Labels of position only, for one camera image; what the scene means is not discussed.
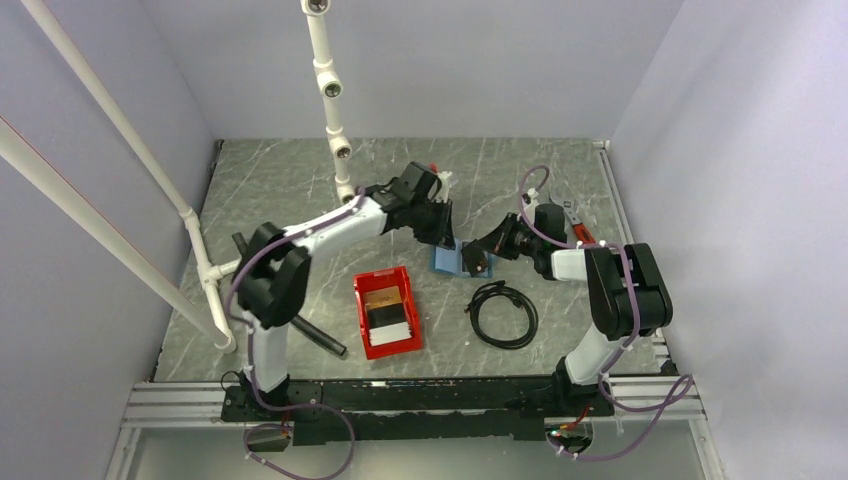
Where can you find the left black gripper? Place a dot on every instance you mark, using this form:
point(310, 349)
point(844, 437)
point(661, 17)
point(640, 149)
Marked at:
point(443, 231)

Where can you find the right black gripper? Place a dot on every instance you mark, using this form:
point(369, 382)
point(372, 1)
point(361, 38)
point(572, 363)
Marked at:
point(497, 241)

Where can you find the blue card holder wallet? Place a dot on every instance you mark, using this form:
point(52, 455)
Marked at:
point(451, 262)

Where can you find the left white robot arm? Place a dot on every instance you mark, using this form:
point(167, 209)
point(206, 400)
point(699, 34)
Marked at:
point(270, 283)

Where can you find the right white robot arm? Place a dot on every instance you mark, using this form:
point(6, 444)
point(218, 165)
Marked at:
point(627, 294)

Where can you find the gold card in bin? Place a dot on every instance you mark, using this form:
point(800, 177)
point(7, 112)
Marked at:
point(382, 298)

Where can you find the white card stack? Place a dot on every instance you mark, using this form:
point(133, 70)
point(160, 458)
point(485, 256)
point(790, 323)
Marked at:
point(389, 334)

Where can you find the red plastic bin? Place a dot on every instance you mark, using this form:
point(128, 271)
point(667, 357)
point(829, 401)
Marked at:
point(407, 312)

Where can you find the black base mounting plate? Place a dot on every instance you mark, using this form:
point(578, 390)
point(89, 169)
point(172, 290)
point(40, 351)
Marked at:
point(519, 407)

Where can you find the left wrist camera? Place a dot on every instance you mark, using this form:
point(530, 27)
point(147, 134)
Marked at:
point(445, 181)

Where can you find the red handled adjustable wrench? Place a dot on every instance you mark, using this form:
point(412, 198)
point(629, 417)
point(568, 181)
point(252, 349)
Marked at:
point(580, 230)

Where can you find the aluminium rail frame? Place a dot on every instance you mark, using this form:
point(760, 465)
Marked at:
point(653, 399)

